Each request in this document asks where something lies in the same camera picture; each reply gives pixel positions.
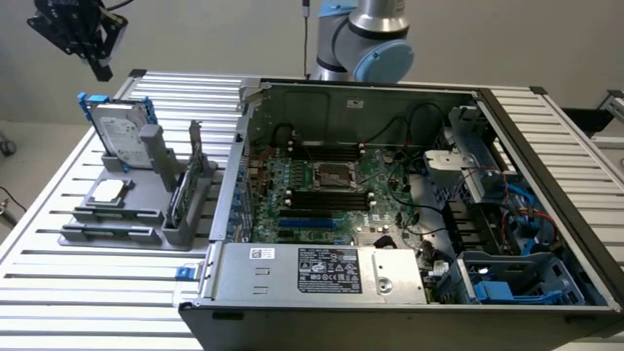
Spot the silver power supply unit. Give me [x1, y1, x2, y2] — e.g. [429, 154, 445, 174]
[208, 242, 429, 306]

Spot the green RAM stick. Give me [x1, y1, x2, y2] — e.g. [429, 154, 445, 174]
[60, 224, 153, 239]
[72, 207, 165, 221]

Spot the CPU socket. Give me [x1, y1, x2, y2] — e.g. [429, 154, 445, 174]
[311, 159, 365, 194]

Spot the graphics card with metal bracket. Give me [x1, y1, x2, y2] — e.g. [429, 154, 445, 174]
[165, 119, 212, 228]

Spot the black looped wire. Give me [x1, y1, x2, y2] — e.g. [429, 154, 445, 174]
[364, 102, 457, 148]

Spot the open black PC case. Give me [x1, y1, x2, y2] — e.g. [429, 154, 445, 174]
[177, 77, 624, 351]

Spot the aluminium frame with black bracket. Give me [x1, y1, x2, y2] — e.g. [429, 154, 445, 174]
[559, 88, 624, 148]

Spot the red wire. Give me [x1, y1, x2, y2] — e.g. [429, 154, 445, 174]
[521, 206, 557, 235]

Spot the silver CPU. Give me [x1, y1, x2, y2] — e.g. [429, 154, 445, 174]
[92, 179, 136, 204]

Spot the metal clamp with black cable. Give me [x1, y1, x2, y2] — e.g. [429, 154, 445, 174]
[0, 185, 27, 224]

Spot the blue wire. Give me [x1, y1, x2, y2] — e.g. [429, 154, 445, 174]
[504, 173, 543, 254]

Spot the hard disk in blue carrier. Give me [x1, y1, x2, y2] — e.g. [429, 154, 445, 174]
[76, 92, 157, 172]

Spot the blue expansion slot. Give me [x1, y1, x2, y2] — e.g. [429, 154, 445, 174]
[277, 218, 339, 229]

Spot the black hanging cable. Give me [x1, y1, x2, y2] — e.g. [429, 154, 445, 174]
[301, 0, 312, 80]

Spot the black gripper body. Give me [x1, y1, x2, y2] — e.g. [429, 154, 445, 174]
[27, 0, 109, 61]

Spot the black RAM slot bank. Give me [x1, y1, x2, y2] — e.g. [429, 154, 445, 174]
[285, 189, 377, 212]
[285, 137, 368, 160]

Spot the grey parts rack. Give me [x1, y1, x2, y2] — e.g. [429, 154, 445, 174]
[57, 123, 228, 252]

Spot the grey disk bay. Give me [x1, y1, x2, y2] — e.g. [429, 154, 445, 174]
[456, 249, 587, 305]

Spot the blue disk bay latch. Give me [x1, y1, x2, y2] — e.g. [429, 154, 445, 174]
[471, 280, 513, 304]

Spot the green motherboard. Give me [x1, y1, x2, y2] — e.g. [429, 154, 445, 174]
[241, 143, 427, 251]

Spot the black expansion slot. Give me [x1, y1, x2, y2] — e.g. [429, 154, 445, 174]
[277, 208, 333, 219]

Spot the silver metal drive cage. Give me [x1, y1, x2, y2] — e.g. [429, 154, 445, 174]
[423, 105, 519, 206]

